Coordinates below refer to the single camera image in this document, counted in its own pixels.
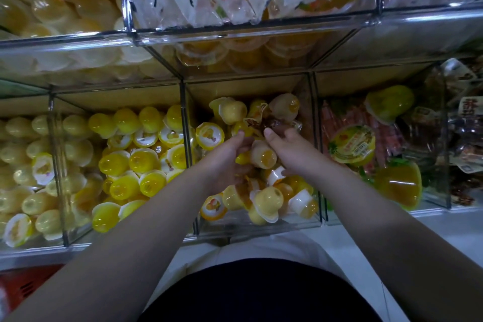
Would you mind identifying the person's right hand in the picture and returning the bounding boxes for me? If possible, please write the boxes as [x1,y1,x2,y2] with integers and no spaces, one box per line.
[263,127,333,189]

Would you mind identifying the black shirt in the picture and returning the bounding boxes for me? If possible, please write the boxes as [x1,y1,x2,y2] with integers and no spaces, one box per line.
[139,259,382,322]

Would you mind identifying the person's left forearm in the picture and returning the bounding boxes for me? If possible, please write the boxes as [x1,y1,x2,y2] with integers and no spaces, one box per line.
[8,171,243,322]

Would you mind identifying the pile of pale yellow jelly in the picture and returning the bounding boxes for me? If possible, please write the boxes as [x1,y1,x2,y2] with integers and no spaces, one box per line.
[0,113,95,250]

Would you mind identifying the light grey shorts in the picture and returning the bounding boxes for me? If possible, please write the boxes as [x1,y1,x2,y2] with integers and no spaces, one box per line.
[170,235,348,292]

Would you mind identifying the pile of yellow jelly cups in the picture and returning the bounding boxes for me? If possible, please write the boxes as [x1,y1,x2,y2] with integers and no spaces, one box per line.
[87,104,197,234]

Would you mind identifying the pile of orange-lid jelly cups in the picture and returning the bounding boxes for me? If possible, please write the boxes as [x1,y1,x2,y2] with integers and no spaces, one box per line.
[0,0,175,85]

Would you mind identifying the person's left hand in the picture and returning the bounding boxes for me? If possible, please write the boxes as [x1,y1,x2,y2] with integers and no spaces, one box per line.
[195,131,258,197]

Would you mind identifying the pile of pastel jelly cups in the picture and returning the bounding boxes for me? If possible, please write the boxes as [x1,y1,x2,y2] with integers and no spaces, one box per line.
[195,93,321,227]

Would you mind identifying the person's right forearm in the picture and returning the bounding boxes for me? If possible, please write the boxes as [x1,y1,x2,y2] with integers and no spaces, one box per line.
[302,167,483,322]

